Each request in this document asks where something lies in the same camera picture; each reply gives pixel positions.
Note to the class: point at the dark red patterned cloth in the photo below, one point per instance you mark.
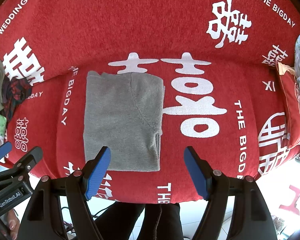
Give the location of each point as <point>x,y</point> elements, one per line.
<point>15,92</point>

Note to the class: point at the red printed blanket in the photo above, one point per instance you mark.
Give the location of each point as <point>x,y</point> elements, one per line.
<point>140,25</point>

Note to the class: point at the red paper cutout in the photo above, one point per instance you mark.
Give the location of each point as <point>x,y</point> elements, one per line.
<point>293,200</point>

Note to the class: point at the grey sweater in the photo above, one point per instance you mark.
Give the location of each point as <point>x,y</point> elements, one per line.
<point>120,120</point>

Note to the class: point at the red embroidered pillow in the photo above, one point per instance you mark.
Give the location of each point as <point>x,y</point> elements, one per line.
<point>297,110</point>

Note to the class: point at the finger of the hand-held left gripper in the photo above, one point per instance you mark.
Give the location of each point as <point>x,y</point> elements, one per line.
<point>1,152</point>
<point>32,158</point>

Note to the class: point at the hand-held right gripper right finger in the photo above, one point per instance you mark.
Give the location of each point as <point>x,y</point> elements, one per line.
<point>196,172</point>

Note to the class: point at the person's black pants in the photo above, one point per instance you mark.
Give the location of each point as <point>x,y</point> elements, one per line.
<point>140,220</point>

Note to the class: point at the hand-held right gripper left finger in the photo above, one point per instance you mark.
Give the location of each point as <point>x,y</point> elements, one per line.
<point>98,172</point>

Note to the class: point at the person's left hand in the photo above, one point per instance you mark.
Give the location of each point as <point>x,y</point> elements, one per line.
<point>12,223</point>

